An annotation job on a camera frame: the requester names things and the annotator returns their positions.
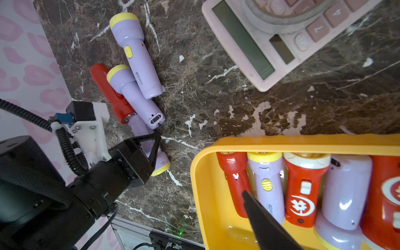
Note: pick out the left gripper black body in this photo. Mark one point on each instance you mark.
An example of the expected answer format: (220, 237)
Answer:
(125, 154)

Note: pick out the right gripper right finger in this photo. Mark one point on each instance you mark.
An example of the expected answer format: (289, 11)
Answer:
(269, 233)

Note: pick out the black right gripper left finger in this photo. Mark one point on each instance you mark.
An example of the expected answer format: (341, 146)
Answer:
(149, 159)

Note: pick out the purple flashlight group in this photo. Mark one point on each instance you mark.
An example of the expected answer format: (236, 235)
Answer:
(344, 197)

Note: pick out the red white flashlight emblem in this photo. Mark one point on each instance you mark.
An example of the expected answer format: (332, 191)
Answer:
(380, 222)

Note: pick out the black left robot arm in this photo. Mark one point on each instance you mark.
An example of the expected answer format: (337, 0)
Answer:
(39, 211)

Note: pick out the yellow plastic tray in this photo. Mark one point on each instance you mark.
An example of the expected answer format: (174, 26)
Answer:
(222, 228)

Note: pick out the pink calculator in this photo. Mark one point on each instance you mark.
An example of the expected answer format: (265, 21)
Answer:
(266, 58)

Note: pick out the beige tape roll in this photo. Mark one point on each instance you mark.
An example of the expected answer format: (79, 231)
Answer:
(279, 17)

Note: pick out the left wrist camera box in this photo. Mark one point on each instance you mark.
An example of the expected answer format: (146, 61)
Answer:
(85, 121)

